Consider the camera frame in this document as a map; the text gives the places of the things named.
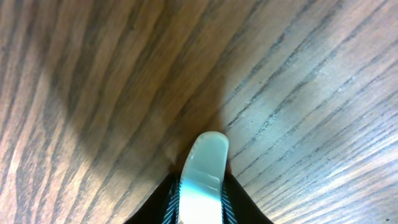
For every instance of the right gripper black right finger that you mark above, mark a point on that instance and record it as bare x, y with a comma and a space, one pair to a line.
238, 206

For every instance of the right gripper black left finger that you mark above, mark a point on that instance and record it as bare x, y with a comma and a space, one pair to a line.
162, 207

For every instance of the light blue plastic knife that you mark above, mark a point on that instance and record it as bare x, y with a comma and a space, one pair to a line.
202, 179

